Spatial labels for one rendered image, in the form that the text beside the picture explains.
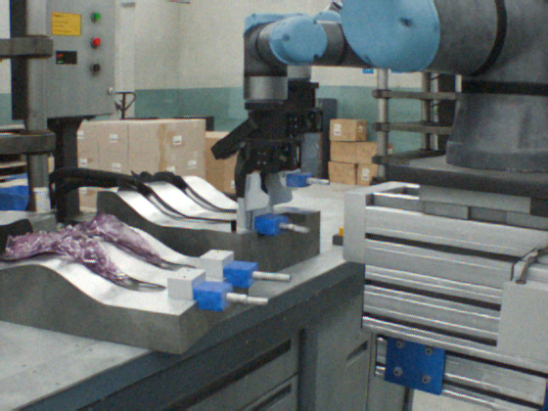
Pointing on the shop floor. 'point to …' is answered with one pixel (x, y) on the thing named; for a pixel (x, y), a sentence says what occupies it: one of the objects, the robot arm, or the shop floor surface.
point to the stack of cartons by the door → (351, 153)
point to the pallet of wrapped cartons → (141, 149)
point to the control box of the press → (70, 76)
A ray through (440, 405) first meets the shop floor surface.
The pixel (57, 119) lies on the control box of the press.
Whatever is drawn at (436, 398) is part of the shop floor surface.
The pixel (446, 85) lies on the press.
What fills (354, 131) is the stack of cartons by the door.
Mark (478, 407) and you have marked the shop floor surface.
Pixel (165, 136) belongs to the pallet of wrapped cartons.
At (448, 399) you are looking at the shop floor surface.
